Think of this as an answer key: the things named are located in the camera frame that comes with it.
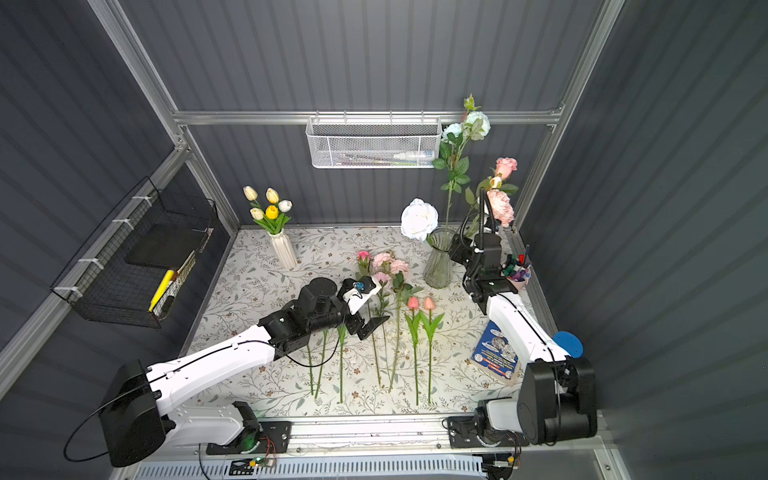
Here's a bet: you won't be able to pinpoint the black notebook in basket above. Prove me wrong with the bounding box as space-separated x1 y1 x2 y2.
125 224 208 271

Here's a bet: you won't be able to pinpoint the clear glass vase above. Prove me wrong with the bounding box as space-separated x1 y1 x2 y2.
423 227 456 289

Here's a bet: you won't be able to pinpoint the dark pink tulip stem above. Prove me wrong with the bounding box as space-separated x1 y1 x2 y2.
406 296 423 406

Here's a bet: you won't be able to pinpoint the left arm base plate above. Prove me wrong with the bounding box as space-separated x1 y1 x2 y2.
205 421 293 456

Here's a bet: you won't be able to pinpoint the blue printed card pack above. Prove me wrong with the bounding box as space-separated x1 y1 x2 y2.
470 321 518 381

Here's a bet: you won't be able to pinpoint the green leafy rose stem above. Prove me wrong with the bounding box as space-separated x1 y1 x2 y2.
355 250 391 388

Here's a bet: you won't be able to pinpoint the light pink tulip stem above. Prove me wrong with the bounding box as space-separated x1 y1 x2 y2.
314 331 328 400

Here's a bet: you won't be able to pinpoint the pink pen holder cup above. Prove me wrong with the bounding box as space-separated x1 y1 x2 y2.
508 270 531 292

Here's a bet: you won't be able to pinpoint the tulip bouquet in vase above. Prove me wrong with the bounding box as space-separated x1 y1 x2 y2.
242 186 293 235

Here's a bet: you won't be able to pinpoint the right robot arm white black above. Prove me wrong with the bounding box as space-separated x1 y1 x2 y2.
449 233 598 445

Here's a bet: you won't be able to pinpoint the clear jar blue lid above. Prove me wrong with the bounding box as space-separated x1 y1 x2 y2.
553 331 584 358

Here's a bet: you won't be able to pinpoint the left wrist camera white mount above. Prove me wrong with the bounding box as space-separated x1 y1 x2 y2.
339 276 381 315

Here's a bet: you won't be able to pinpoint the markers in pink cup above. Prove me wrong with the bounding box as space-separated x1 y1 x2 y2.
502 245 531 280

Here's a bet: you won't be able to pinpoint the peach pink tulip stem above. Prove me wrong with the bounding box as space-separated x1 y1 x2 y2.
337 325 348 403

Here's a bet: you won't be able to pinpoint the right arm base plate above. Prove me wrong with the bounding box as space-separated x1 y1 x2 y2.
441 416 530 449

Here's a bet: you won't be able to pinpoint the rose bouquet in glass vase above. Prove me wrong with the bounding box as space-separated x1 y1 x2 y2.
400 94 492 253

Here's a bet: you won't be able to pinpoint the pink carnation branch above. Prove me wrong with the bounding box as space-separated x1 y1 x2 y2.
371 251 419 393

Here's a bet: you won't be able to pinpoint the yellow marker in basket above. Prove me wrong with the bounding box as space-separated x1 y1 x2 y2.
148 270 176 312

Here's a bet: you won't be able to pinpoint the white ribbed ceramic vase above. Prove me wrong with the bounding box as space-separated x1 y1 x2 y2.
270 231 298 270

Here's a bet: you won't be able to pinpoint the white wire mesh basket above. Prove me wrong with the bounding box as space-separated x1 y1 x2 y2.
305 116 443 169

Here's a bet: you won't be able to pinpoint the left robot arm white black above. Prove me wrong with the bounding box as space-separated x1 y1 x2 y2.
93 276 388 468

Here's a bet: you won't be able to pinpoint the black wire wall basket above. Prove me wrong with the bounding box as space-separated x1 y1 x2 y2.
51 183 218 329

